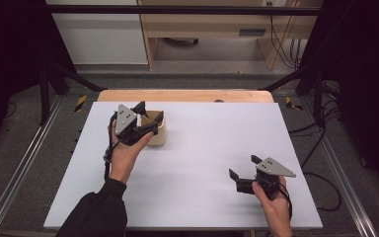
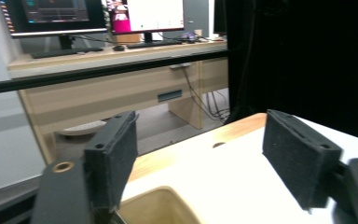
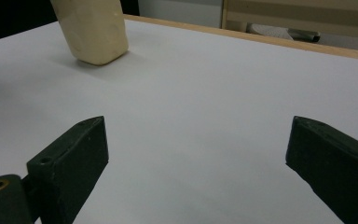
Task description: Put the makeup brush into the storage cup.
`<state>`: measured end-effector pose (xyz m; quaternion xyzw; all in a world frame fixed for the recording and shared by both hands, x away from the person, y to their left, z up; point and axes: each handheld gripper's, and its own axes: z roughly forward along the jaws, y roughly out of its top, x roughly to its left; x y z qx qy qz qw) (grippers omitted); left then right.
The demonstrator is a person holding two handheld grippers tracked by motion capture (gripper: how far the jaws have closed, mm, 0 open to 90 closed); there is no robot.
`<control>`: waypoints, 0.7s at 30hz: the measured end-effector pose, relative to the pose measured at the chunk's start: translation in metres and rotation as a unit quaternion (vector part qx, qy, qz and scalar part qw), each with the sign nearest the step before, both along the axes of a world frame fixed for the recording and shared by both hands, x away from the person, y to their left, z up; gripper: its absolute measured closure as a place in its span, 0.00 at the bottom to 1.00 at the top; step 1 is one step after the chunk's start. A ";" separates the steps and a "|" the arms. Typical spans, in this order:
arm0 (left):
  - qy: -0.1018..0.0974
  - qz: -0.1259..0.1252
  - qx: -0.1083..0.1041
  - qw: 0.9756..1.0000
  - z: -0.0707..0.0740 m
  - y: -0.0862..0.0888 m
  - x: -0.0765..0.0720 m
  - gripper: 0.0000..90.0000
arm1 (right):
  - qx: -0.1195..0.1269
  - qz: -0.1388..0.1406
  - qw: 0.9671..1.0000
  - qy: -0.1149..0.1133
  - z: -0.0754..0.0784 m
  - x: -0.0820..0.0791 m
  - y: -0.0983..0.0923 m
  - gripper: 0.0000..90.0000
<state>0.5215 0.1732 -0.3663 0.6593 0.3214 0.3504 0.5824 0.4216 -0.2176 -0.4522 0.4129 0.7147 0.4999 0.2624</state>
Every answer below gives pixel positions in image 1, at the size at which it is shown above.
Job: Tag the white wall socket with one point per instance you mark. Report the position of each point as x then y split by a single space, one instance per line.
276 3

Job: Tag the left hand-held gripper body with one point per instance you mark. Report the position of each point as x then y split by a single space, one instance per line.
125 120

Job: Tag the aluminium floor rail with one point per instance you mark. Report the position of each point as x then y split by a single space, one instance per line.
23 164
345 171

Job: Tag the cream square ceramic cup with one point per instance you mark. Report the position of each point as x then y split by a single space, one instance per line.
159 136

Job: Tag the wooden desk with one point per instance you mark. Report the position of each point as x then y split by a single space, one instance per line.
210 26

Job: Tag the white cabinet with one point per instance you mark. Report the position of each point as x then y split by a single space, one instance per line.
102 36

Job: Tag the black horizontal frame bar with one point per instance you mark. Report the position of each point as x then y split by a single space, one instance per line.
177 9

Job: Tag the black curtain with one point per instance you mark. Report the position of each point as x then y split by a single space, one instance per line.
368 82
10 65

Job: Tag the black metal stand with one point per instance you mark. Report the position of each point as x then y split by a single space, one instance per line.
317 95
44 98

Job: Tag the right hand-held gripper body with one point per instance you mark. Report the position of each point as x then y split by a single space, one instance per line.
271 168

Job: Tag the person's right hand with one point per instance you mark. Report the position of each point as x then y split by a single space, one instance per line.
276 210

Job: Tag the person's left hand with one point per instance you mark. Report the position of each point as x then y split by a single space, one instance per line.
123 161

